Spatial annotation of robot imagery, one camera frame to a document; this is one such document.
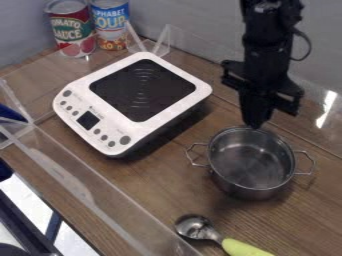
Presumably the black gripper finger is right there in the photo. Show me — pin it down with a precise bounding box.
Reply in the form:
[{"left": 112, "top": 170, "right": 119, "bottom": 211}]
[{"left": 239, "top": 91, "right": 274, "bottom": 129}]

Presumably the clear acrylic barrier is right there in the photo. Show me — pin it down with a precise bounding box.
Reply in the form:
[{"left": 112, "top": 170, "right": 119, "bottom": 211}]
[{"left": 0, "top": 27, "right": 342, "bottom": 256}]

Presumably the silver metal pot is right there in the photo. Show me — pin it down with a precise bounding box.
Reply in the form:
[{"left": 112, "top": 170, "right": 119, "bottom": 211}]
[{"left": 186, "top": 126, "right": 316, "bottom": 201}]

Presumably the blue chair frame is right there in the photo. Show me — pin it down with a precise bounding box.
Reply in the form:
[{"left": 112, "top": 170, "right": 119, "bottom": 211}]
[{"left": 0, "top": 103, "right": 64, "bottom": 256}]

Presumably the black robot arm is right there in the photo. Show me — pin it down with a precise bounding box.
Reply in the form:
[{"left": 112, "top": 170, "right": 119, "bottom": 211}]
[{"left": 222, "top": 0, "right": 312, "bottom": 129}]

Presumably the white and black stove top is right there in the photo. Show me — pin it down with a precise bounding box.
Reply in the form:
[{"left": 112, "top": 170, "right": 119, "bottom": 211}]
[{"left": 52, "top": 52, "right": 212, "bottom": 158}]

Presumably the alphabet soup can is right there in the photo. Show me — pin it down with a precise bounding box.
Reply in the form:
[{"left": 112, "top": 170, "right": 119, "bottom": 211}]
[{"left": 89, "top": 0, "right": 129, "bottom": 51}]

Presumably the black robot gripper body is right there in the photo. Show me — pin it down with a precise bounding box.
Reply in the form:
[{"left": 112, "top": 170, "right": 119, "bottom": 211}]
[{"left": 220, "top": 45, "right": 304, "bottom": 116}]

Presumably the tomato sauce can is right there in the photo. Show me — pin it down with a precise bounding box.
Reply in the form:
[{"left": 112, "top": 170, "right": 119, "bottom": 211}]
[{"left": 44, "top": 0, "right": 96, "bottom": 58}]

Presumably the spoon with green handle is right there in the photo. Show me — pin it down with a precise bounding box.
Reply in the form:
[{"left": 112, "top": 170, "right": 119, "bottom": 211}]
[{"left": 175, "top": 214, "right": 275, "bottom": 256}]

